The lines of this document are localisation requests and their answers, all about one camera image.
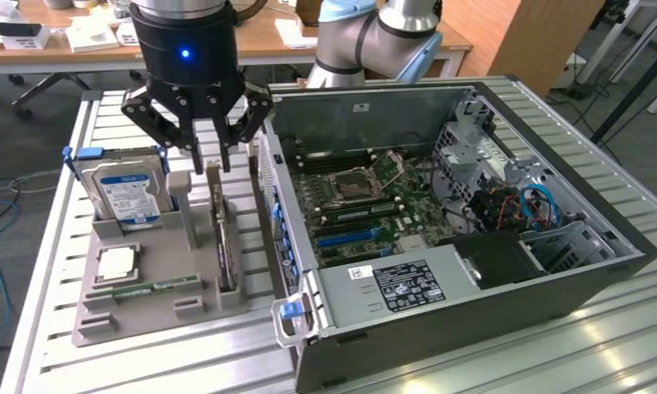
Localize black tripod pole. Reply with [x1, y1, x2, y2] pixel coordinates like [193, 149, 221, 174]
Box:
[590, 40, 657, 145]

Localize small printed white box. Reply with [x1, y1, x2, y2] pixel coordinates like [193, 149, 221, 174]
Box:
[115, 21, 143, 47]

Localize blue expansion slot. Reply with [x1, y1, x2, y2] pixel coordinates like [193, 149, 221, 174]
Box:
[316, 228, 379, 248]

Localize black wheeled chair base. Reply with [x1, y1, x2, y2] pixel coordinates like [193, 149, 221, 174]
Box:
[8, 71, 144, 121]

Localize brown cardboard box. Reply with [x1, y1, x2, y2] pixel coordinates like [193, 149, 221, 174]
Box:
[295, 0, 329, 26]

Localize blue disk carrier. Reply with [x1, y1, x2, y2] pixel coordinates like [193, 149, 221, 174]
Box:
[61, 144, 169, 184]

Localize grey power supply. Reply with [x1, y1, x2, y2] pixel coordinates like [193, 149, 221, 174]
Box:
[312, 245, 483, 328]

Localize white paper stack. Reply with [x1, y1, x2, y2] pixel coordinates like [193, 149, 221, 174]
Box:
[275, 18, 320, 50]

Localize silver disk bay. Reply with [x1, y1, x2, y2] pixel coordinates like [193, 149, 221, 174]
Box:
[519, 221, 635, 275]

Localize metal socket cover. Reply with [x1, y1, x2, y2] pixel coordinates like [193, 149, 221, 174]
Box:
[369, 148, 417, 186]

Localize black open PC case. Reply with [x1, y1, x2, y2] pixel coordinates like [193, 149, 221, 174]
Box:
[249, 76, 657, 394]

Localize CPU socket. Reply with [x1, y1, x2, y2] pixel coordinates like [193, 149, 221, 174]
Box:
[327, 166, 396, 206]

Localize blue wire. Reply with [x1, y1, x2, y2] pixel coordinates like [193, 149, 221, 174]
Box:
[517, 184, 563, 231]

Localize grey parts rack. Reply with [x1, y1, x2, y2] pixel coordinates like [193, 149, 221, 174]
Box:
[71, 170, 253, 349]

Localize blue floor cable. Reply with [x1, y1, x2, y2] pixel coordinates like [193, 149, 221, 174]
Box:
[0, 195, 23, 350]

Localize white box with black tablet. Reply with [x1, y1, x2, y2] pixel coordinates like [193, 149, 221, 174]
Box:
[0, 22, 52, 51]

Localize hard disk with blue label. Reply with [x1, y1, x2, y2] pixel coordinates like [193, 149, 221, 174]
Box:
[71, 158, 165, 226]

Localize green RAM stick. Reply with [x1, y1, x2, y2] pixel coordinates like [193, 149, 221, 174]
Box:
[85, 277, 200, 300]
[321, 204, 403, 221]

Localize red wire bundle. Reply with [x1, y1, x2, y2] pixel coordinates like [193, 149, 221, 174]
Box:
[501, 195, 528, 221]

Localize green graphics card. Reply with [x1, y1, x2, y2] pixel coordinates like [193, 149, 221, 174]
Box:
[205, 160, 241, 295]

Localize wooden desk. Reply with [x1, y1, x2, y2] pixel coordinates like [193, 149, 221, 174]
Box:
[172, 0, 475, 89]
[0, 0, 176, 77]

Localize dark power strip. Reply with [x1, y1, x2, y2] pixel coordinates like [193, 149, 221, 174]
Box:
[567, 81, 603, 102]

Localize silver metal drive cage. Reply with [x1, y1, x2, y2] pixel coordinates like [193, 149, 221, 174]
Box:
[431, 92, 544, 214]

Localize silver chipset heatsink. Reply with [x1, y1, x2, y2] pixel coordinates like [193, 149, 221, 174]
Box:
[397, 236, 435, 252]

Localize wooden cabinet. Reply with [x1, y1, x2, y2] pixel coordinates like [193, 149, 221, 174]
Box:
[436, 0, 608, 98]

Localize flat white box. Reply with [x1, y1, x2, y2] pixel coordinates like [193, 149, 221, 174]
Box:
[64, 16, 120, 54]

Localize silver CPU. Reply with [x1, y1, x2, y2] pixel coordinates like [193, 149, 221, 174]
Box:
[95, 247, 140, 281]

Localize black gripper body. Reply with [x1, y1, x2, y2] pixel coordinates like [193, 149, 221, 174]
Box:
[129, 3, 247, 121]

